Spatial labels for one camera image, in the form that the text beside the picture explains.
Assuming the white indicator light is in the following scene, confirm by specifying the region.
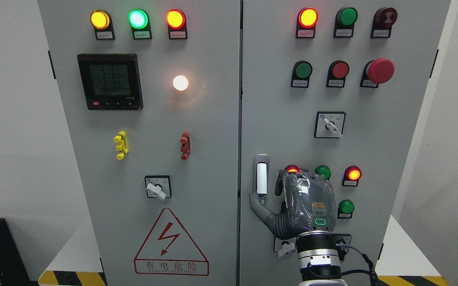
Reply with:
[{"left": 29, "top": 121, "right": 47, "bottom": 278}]
[{"left": 173, "top": 75, "right": 189, "bottom": 92}]

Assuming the upper right selector switch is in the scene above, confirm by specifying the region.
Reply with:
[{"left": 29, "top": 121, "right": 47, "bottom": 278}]
[{"left": 314, "top": 112, "right": 346, "bottom": 138}]

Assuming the dark red buzzer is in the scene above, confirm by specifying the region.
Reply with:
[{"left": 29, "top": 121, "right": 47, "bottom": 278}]
[{"left": 374, "top": 7, "right": 398, "bottom": 29}]

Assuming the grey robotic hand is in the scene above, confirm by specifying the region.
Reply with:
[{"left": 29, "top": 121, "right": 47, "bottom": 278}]
[{"left": 249, "top": 170, "right": 337, "bottom": 240}]

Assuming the yellow terminal connector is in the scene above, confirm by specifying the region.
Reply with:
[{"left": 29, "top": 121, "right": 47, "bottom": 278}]
[{"left": 113, "top": 131, "right": 129, "bottom": 160}]

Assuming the yellow indicator light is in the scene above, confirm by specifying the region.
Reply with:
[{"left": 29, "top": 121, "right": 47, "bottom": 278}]
[{"left": 90, "top": 10, "right": 111, "bottom": 30}]

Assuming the green light lower middle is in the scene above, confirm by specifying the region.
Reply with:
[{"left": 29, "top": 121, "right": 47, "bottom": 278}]
[{"left": 314, "top": 165, "right": 332, "bottom": 180}]

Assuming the black digital power meter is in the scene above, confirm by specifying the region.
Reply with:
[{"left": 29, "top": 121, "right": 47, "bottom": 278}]
[{"left": 78, "top": 54, "right": 144, "bottom": 110}]

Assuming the red lit light lower right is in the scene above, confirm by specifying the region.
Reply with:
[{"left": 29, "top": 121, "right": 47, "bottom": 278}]
[{"left": 345, "top": 165, "right": 362, "bottom": 181}]

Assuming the red push button upper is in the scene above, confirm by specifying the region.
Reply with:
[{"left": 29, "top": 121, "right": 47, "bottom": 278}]
[{"left": 328, "top": 60, "right": 350, "bottom": 79}]

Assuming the grey right cabinet door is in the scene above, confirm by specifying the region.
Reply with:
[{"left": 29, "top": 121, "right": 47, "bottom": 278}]
[{"left": 239, "top": 0, "right": 450, "bottom": 286}]

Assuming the green push button upper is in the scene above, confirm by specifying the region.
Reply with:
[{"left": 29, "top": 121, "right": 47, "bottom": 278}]
[{"left": 293, "top": 60, "right": 313, "bottom": 79}]

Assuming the red terminal connector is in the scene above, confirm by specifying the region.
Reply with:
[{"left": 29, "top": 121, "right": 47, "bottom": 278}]
[{"left": 180, "top": 131, "right": 191, "bottom": 160}]

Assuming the green button bottom right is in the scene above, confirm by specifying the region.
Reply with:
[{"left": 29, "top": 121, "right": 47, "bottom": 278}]
[{"left": 338, "top": 200, "right": 355, "bottom": 218}]

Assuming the grey cabinet door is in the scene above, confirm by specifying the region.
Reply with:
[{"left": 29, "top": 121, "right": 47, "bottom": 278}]
[
  {"left": 239, "top": 0, "right": 450, "bottom": 286},
  {"left": 38, "top": 0, "right": 240, "bottom": 286}
]

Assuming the red lit light top right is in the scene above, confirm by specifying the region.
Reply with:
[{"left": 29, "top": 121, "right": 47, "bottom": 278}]
[{"left": 298, "top": 7, "right": 318, "bottom": 29}]

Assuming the green lit indicator light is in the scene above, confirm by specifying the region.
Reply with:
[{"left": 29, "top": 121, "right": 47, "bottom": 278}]
[{"left": 128, "top": 9, "right": 149, "bottom": 29}]

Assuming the red lit light lower left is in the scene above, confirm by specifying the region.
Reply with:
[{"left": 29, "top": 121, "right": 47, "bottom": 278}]
[{"left": 285, "top": 164, "right": 300, "bottom": 174}]

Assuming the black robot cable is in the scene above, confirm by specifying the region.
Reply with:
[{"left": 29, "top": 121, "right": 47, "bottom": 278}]
[{"left": 334, "top": 237, "right": 382, "bottom": 286}]

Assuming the grey left cabinet door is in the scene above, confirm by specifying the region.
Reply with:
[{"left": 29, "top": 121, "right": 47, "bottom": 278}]
[{"left": 38, "top": 0, "right": 240, "bottom": 286}]

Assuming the red emergency stop button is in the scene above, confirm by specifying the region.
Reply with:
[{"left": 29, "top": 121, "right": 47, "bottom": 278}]
[{"left": 365, "top": 58, "right": 395, "bottom": 84}]

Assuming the green light top right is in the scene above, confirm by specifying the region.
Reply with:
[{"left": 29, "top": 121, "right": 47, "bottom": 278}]
[{"left": 336, "top": 7, "right": 358, "bottom": 27}]

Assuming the black knob selector switch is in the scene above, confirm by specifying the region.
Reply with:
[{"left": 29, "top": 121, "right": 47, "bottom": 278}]
[{"left": 331, "top": 234, "right": 351, "bottom": 262}]

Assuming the red electric warning sticker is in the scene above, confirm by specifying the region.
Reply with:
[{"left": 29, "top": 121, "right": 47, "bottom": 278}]
[{"left": 133, "top": 208, "right": 210, "bottom": 276}]

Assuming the lower white selector switch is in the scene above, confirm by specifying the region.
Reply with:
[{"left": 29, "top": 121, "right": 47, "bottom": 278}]
[{"left": 273, "top": 238, "right": 296, "bottom": 258}]

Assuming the left rotary selector switch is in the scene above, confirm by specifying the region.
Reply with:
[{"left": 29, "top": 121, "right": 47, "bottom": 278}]
[{"left": 145, "top": 175, "right": 172, "bottom": 201}]

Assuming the red lit indicator light left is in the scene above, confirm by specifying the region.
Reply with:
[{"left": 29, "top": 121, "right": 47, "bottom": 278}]
[{"left": 166, "top": 9, "right": 186, "bottom": 29}]

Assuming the silver door handle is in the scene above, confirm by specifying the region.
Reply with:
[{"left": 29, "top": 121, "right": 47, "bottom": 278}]
[{"left": 253, "top": 154, "right": 269, "bottom": 198}]

